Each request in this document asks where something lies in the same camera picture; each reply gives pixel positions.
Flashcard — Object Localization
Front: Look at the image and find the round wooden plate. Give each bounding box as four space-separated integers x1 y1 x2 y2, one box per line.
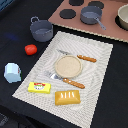
55 55 82 78

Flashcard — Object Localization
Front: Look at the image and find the red tomato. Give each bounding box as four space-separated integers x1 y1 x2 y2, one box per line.
25 44 37 55

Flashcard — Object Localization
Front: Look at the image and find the knife with orange handle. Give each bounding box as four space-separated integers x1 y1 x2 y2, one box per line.
57 49 97 63

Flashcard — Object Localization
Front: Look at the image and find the fork with orange handle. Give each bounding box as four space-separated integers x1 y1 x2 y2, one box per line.
44 71 85 89

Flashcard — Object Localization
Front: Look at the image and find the grey cooking pot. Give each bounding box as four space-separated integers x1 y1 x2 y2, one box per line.
30 16 53 42

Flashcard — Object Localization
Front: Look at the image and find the brown stove top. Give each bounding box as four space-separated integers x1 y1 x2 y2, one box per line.
49 0 128 42

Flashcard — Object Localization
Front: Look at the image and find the light blue cup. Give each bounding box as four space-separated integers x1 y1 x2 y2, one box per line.
4 63 21 83

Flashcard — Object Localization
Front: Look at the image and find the orange bread loaf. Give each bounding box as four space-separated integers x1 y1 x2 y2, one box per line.
55 90 80 105

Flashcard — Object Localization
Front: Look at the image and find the yellow butter box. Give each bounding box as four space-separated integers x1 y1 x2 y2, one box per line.
28 82 51 94

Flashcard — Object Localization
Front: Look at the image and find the woven beige placemat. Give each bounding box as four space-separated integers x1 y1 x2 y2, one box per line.
13 31 113 128

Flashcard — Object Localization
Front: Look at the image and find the beige bowl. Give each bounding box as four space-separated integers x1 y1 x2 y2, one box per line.
118 4 128 30

